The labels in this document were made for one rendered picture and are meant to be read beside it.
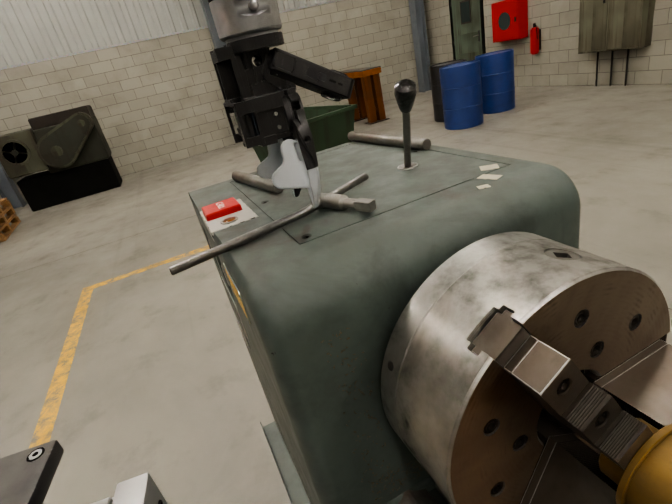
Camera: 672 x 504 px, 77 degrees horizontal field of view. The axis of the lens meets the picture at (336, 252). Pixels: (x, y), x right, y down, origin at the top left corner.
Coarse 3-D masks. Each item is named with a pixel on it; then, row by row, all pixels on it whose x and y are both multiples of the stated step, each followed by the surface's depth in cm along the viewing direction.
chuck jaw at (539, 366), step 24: (504, 312) 38; (480, 336) 38; (504, 336) 37; (528, 336) 37; (504, 360) 37; (528, 360) 36; (552, 360) 34; (528, 384) 34; (552, 384) 34; (576, 384) 35; (552, 408) 35; (576, 408) 35; (600, 408) 34; (576, 432) 38; (600, 432) 35; (624, 432) 35; (648, 432) 34; (624, 456) 34
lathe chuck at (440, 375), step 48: (480, 288) 41; (528, 288) 38; (576, 288) 38; (624, 288) 41; (432, 336) 42; (576, 336) 40; (624, 336) 44; (432, 384) 40; (480, 384) 36; (432, 432) 40; (480, 432) 39; (528, 432) 42; (480, 480) 41; (528, 480) 45
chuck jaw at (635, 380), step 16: (640, 352) 46; (656, 352) 45; (624, 368) 45; (640, 368) 44; (656, 368) 44; (608, 384) 43; (624, 384) 43; (640, 384) 42; (656, 384) 42; (624, 400) 41; (640, 400) 41; (656, 400) 40; (640, 416) 40; (656, 416) 39
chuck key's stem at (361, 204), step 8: (328, 200) 61; (336, 200) 60; (344, 200) 59; (352, 200) 58; (360, 200) 57; (368, 200) 57; (336, 208) 60; (344, 208) 60; (352, 208) 59; (360, 208) 57; (368, 208) 56
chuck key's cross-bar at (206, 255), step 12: (360, 180) 67; (336, 192) 64; (288, 216) 59; (300, 216) 60; (264, 228) 57; (276, 228) 58; (240, 240) 56; (204, 252) 54; (216, 252) 55; (180, 264) 53; (192, 264) 53
